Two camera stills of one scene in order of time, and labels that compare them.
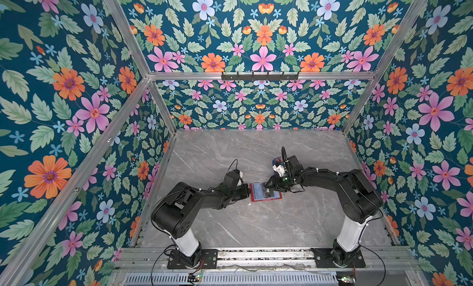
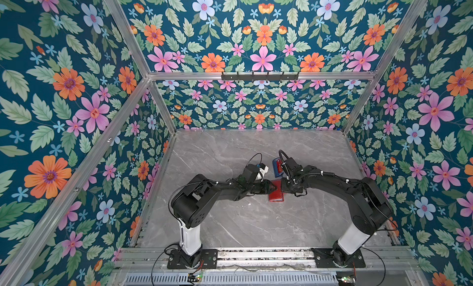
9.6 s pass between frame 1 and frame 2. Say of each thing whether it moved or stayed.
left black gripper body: moved
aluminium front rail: stayed
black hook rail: stayed
